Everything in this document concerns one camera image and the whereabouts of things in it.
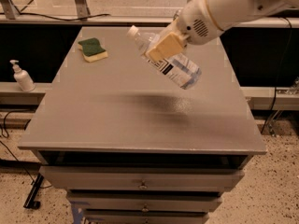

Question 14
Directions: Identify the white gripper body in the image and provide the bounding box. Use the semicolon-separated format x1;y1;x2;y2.
178;0;223;45

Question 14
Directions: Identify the black cable on ledge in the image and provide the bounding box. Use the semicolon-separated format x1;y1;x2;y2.
18;12;112;21

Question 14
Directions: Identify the grey drawer cabinet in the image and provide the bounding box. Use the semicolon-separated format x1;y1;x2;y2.
18;26;268;224

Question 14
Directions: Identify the bottom grey drawer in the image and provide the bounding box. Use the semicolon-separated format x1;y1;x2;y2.
83;210;208;224

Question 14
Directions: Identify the black cable on floor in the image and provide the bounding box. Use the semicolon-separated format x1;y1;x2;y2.
0;109;53;189

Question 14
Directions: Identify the black floor bracket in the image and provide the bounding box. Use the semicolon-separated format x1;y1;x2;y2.
23;174;44;210

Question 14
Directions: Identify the white pump dispenser bottle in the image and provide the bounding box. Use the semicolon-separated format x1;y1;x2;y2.
10;60;36;92

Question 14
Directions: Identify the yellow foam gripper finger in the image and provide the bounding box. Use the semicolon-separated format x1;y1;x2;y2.
145;32;186;62
159;19;181;38

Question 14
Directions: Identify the clear plastic water bottle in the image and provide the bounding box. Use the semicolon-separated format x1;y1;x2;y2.
127;25;202;90

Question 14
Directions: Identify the top grey drawer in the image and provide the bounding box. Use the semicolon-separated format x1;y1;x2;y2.
40;166;244;192

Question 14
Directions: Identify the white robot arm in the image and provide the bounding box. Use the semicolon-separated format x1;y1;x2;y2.
146;0;299;61

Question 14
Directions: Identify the grey drawer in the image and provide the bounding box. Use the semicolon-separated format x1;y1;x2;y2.
67;191;222;212
83;210;208;224
40;166;244;192

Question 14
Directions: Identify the green and yellow sponge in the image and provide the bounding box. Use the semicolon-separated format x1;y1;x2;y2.
78;37;108;63

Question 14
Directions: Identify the black cable at right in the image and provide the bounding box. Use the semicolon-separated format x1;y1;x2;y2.
260;16;293;134

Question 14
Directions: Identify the middle grey drawer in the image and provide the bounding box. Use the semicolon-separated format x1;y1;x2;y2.
67;191;222;212

